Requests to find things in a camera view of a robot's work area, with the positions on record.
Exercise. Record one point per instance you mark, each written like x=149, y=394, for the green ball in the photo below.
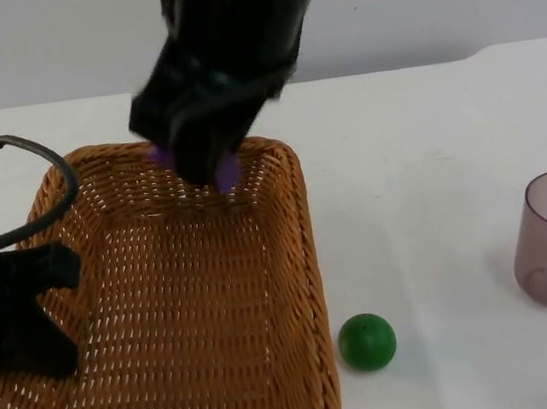
x=367, y=341

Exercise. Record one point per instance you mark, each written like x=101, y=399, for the brown wicker basket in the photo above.
x=180, y=302

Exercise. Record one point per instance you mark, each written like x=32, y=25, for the purple triangular block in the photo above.
x=226, y=173

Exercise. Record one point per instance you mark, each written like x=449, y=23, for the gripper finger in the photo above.
x=199, y=161
x=53, y=349
x=57, y=265

